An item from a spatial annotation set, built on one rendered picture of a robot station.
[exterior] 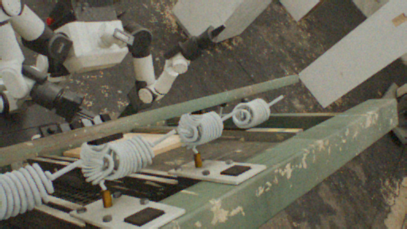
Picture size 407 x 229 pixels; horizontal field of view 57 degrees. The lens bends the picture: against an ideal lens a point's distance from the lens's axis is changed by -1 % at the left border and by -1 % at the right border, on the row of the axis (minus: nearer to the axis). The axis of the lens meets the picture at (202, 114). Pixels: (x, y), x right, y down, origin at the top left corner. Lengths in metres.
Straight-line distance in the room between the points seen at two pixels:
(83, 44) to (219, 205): 1.08
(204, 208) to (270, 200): 0.19
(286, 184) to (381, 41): 4.25
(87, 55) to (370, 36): 3.94
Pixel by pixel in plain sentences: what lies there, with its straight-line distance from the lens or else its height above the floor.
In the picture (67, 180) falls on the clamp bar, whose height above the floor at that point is 1.30.
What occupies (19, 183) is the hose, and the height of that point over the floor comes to 1.91.
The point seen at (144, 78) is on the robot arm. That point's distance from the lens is 1.83.
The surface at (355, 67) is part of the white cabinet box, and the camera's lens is 5.12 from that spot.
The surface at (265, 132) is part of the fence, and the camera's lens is 1.43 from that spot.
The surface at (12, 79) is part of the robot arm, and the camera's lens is 1.35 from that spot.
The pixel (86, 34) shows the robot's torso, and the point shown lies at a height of 1.35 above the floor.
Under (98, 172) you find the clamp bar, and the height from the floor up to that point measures 1.87.
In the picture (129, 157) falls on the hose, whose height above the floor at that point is 1.89.
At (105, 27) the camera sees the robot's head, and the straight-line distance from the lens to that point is 1.53.
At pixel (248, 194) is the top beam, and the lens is 0.72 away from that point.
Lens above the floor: 2.44
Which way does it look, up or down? 41 degrees down
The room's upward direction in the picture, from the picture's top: 47 degrees clockwise
